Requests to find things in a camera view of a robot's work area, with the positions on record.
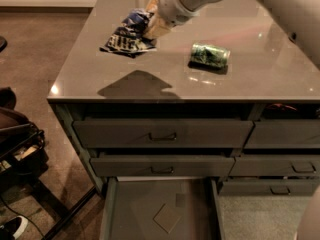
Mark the grey bottom right drawer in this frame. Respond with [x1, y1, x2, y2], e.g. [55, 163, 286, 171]
[219, 179, 319, 196]

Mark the grey middle right drawer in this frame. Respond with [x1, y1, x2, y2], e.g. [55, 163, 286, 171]
[229, 155, 320, 177]

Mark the blue chip bag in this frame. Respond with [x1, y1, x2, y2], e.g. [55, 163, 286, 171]
[99, 8, 155, 57]

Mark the grey top right drawer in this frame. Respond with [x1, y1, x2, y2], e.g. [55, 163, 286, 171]
[245, 119, 320, 149]

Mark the green soda can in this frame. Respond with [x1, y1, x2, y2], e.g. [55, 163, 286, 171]
[190, 43, 230, 68]

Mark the grey middle left drawer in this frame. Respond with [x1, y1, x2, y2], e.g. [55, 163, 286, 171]
[90, 155, 234, 177]

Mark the grey counter cabinet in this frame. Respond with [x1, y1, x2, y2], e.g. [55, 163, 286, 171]
[46, 0, 320, 240]

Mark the grey open bottom drawer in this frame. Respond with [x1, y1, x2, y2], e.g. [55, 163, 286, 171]
[99, 178, 225, 240]

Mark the grey top left drawer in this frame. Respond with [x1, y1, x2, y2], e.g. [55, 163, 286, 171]
[73, 119, 253, 148]

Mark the grey square tile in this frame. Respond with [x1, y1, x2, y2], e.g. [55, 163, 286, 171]
[153, 204, 181, 234]

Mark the black white shoe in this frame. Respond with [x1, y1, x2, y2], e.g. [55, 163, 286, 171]
[0, 216, 28, 240]

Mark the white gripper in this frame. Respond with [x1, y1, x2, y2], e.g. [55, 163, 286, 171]
[143, 0, 197, 40]

